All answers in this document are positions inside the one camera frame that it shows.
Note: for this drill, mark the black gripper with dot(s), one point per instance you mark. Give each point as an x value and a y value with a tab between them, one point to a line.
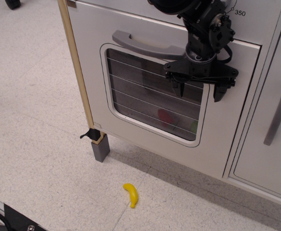
213	71

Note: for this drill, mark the white oven door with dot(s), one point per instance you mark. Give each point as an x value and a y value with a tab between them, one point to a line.
122	90

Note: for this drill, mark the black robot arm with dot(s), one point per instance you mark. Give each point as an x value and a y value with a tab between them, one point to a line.
207	53

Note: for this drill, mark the green toy apple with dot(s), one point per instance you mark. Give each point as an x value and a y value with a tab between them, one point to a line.
194	127

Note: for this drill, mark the red green toy pepper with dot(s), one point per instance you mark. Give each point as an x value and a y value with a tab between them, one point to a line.
168	120

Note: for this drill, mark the white toy kitchen cabinet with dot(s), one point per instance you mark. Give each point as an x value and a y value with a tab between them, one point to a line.
254	21

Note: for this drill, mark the white cupboard door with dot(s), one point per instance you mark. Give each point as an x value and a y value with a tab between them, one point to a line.
255	164

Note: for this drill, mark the grey cabinet foot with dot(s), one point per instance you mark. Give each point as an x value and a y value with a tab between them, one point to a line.
101	150

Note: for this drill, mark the yellow toy banana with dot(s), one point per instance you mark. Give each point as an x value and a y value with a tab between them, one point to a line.
132	193

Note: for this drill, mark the black caster wheel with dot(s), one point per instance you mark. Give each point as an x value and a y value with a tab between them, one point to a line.
13	4

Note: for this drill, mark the grey oven door handle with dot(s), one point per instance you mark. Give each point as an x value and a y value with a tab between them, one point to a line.
125	40

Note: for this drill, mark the silver cupboard door handle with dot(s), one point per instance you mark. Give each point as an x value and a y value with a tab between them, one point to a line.
274	126

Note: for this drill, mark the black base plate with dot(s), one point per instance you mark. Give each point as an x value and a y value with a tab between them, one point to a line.
19	222

